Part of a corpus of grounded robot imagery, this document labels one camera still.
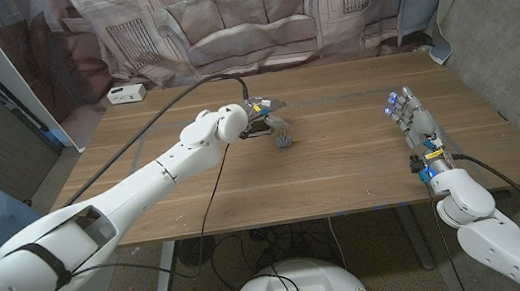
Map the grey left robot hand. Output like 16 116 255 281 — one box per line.
239 93 295 143

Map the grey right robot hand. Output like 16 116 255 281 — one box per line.
381 81 457 182

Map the black silver paper clamp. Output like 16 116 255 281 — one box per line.
273 129 295 150

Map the printed sofa backdrop cloth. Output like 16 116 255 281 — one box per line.
0 0 469 109

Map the grey table leg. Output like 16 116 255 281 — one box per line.
394 202 436 274

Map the white power strip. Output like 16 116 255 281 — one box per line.
105 82 148 107

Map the round black floor fan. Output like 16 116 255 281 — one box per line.
176 235 219 269

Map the white table leg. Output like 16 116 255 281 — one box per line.
148 240 183 291

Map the white partition panel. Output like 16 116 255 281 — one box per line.
0 0 88 163

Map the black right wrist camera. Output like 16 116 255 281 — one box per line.
408 153 428 176

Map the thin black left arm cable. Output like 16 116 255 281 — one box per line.
56 142 247 291

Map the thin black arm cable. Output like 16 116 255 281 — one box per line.
425 179 471 291
56 142 247 291

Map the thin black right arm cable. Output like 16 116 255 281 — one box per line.
425 179 471 291

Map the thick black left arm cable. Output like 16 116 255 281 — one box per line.
48 70 260 208

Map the black floor cable bundle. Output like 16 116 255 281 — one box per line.
249 217 344 272

